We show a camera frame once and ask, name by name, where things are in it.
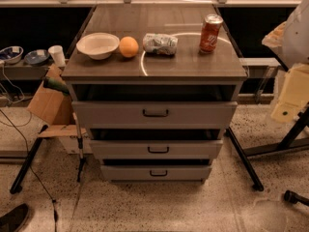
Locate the grey bottom drawer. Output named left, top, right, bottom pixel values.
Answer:
left=100, top=165, right=211, bottom=182

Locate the grey drawer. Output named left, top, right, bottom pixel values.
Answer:
left=72, top=101, right=237, bottom=130
left=90, top=140, right=223, bottom=160
left=100, top=165, right=211, bottom=182

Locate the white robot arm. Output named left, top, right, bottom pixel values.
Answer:
left=262, top=0, right=309, bottom=123

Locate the grey drawer cabinet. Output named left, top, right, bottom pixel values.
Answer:
left=62, top=4, right=247, bottom=167

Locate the grey top drawer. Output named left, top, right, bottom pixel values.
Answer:
left=72, top=101, right=237, bottom=130

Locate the grey middle drawer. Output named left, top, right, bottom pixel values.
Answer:
left=90, top=140, right=223, bottom=160

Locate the crumpled chip bag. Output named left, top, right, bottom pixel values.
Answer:
left=143, top=33, right=178, bottom=55

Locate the orange fruit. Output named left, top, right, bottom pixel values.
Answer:
left=119, top=37, right=139, bottom=58

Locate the white bowl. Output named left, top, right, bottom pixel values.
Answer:
left=76, top=33, right=120, bottom=60

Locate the red soda can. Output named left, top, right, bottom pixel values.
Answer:
left=199, top=14, right=223, bottom=53

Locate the thin tripod pole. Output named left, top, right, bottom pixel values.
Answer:
left=73, top=113, right=86, bottom=183

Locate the brown cardboard box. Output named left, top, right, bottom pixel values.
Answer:
left=26, top=63, right=94, bottom=155

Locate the white paper cup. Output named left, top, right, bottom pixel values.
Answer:
left=48, top=45, right=66, bottom=67

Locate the black stand leg right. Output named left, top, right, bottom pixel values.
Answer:
left=226, top=128, right=264, bottom=191

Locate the blue patterned bowl right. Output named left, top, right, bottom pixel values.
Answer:
left=24, top=49, right=49, bottom=66

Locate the blue patterned bowl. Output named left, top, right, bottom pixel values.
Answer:
left=24, top=49, right=49, bottom=66
left=0, top=46, right=23, bottom=65

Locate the blue patterned bowl left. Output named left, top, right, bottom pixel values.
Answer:
left=0, top=46, right=23, bottom=65

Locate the black tripod leg left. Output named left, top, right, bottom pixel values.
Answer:
left=10, top=136, right=42, bottom=194

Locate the black shoe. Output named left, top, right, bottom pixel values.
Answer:
left=0, top=203, right=29, bottom=232

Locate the green handled tool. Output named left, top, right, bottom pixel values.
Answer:
left=42, top=76, right=70, bottom=96

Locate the black floor cable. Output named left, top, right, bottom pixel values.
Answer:
left=0, top=108, right=60, bottom=232

